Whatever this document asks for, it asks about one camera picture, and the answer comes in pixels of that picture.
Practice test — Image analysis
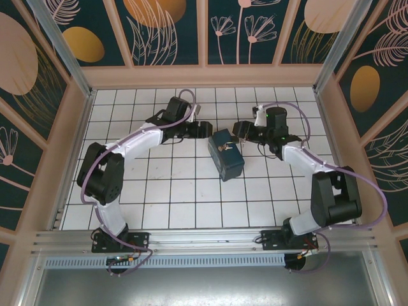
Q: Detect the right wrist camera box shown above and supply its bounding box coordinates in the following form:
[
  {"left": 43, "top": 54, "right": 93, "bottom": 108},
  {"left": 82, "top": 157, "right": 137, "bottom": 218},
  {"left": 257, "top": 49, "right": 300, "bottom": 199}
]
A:
[{"left": 252, "top": 103, "right": 268, "bottom": 126}]

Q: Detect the grey metal sheet panel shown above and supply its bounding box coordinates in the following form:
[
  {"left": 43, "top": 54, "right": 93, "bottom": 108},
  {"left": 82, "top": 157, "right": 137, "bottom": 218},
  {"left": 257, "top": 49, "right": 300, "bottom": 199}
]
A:
[{"left": 31, "top": 266, "right": 383, "bottom": 306}]

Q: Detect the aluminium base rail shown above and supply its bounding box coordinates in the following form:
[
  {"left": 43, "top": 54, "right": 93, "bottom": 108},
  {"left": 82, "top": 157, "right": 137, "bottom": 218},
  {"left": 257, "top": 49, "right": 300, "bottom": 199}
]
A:
[{"left": 31, "top": 226, "right": 382, "bottom": 256}]

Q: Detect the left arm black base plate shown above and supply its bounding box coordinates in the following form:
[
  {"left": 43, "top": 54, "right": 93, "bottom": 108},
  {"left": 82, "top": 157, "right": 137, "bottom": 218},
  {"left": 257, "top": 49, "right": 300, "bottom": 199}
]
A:
[{"left": 91, "top": 231, "right": 150, "bottom": 254}]

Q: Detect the small green circuit board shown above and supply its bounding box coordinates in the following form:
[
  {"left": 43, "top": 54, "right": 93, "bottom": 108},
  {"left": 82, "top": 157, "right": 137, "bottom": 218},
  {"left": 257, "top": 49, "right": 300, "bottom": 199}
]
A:
[{"left": 106, "top": 254, "right": 135, "bottom": 266}]

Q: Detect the blue starry night print box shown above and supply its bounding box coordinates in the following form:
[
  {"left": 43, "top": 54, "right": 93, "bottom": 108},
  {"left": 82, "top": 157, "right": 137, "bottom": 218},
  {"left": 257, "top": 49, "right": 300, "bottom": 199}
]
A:
[{"left": 207, "top": 128, "right": 245, "bottom": 183}]

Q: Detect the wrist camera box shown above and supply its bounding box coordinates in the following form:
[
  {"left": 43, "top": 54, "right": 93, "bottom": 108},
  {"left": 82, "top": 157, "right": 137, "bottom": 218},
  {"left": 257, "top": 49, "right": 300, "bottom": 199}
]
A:
[
  {"left": 252, "top": 103, "right": 268, "bottom": 126},
  {"left": 190, "top": 103, "right": 202, "bottom": 124}
]

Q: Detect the grey slotted cable duct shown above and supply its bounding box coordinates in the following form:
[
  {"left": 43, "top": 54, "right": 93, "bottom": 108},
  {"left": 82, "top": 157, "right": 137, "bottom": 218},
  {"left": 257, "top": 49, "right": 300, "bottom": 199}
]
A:
[{"left": 44, "top": 253, "right": 286, "bottom": 268}]

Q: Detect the aluminium corner post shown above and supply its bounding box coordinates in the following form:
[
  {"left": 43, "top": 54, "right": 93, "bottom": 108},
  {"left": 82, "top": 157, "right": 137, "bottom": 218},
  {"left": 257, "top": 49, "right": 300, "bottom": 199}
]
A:
[
  {"left": 314, "top": 0, "right": 383, "bottom": 94},
  {"left": 27, "top": 0, "right": 96, "bottom": 99}
]

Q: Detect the aluminium frame profile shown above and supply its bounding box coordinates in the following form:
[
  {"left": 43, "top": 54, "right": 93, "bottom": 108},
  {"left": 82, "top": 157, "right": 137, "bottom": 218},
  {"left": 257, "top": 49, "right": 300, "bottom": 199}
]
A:
[
  {"left": 18, "top": 253, "right": 47, "bottom": 306},
  {"left": 363, "top": 251, "right": 395, "bottom": 306}
]

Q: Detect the left aluminium corner post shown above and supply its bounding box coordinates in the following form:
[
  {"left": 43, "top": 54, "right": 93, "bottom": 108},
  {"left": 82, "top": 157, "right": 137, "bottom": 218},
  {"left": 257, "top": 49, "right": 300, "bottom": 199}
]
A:
[{"left": 27, "top": 0, "right": 96, "bottom": 99}]

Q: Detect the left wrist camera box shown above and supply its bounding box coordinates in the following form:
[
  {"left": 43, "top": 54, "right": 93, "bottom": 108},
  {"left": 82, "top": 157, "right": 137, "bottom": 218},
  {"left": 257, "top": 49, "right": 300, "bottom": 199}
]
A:
[{"left": 190, "top": 103, "right": 202, "bottom": 124}]

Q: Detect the right aluminium corner post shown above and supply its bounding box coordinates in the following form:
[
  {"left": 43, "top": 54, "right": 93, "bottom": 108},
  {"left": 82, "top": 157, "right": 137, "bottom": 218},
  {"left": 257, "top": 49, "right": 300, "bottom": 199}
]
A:
[{"left": 314, "top": 0, "right": 383, "bottom": 94}]

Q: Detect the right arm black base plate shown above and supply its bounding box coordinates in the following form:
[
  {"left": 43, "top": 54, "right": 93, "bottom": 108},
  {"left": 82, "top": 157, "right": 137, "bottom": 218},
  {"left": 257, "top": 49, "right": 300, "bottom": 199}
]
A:
[{"left": 259, "top": 229, "right": 319, "bottom": 254}]

